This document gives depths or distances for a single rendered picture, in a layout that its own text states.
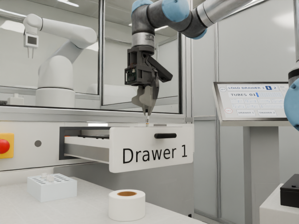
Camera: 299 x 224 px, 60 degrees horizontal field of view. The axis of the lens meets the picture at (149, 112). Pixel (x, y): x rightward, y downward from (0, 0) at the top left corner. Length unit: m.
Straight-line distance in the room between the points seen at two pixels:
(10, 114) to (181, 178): 0.80
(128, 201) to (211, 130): 2.31
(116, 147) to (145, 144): 0.09
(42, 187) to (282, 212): 0.51
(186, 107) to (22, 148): 0.77
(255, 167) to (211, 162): 1.25
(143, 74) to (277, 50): 1.75
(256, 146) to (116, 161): 1.06
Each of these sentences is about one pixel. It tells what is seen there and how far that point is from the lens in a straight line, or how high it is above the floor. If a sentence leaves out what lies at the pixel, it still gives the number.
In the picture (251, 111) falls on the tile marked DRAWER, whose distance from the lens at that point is 1.48.
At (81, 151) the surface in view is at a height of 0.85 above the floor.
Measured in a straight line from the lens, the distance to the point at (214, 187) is 2.80.
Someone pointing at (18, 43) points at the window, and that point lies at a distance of 0.95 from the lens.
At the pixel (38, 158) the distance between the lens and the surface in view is 0.92.
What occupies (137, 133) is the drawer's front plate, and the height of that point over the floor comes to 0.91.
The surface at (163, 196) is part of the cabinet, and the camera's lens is 1.23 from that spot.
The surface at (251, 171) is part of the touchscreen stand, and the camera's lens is 1.57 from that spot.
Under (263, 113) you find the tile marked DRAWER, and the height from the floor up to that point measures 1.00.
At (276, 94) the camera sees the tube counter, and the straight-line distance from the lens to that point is 1.63.
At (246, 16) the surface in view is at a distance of 2.68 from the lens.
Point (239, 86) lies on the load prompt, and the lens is 1.61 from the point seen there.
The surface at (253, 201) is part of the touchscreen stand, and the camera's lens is 1.60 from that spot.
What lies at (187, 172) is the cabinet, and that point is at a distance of 1.32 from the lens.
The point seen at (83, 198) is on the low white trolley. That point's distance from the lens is 0.66.
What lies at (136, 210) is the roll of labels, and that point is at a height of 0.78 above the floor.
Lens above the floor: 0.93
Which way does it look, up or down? 3 degrees up
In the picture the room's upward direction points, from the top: straight up
